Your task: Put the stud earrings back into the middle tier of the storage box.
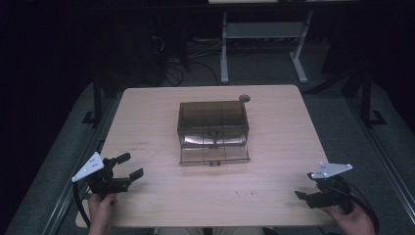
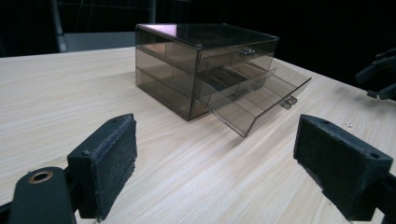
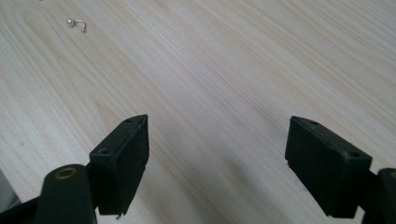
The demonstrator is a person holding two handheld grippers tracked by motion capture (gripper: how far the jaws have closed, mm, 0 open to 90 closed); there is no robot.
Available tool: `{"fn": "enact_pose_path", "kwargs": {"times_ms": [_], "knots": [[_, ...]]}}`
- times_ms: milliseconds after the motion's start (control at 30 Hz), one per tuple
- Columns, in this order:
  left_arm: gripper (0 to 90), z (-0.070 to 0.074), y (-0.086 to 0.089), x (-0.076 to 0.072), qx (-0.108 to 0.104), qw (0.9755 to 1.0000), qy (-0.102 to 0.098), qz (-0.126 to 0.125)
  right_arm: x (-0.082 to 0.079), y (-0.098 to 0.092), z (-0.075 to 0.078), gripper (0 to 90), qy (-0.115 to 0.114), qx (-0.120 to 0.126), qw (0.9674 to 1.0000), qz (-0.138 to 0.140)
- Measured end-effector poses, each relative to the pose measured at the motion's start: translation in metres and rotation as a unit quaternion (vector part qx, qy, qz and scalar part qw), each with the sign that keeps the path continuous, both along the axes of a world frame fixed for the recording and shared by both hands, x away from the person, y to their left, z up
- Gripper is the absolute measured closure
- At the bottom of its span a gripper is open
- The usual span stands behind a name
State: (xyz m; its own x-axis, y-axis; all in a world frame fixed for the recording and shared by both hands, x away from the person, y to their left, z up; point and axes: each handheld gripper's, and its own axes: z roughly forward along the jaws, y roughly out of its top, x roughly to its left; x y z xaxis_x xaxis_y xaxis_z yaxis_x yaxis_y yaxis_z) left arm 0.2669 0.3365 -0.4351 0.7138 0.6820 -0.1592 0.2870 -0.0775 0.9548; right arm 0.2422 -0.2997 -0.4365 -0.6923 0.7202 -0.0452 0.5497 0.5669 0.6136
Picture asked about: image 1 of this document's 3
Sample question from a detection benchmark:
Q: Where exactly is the bundle of floor cables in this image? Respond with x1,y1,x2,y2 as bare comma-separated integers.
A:
150,33,223,87

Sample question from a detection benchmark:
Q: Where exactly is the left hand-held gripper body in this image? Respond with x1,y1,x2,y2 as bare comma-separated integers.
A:
70,151,132,201

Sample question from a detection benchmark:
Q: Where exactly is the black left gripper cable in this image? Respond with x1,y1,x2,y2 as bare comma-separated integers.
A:
72,181,93,228

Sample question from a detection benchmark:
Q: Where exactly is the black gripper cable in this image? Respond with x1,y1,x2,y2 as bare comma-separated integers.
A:
72,181,93,228
345,183,381,235

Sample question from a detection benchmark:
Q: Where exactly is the transparent brown drawer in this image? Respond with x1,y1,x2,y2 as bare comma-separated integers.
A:
178,144,252,167

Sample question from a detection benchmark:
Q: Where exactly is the black metal stand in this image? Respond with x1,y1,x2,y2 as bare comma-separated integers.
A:
81,76,105,126
358,68,388,128

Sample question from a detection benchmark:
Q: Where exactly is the white metal desk frame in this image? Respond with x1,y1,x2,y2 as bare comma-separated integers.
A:
219,10,315,85

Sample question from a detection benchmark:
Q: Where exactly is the transparent brown drawer cabinet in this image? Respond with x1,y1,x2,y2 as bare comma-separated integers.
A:
176,100,251,147

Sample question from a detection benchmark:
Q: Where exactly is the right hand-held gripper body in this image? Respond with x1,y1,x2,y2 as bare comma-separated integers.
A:
305,162,355,215

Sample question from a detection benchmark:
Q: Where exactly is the person's right hand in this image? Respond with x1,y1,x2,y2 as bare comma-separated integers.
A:
322,203,377,235

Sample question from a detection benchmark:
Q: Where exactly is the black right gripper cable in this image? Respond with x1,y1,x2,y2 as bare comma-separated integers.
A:
345,183,381,235

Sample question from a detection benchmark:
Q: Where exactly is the person's left hand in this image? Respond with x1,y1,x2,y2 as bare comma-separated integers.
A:
87,193,118,230

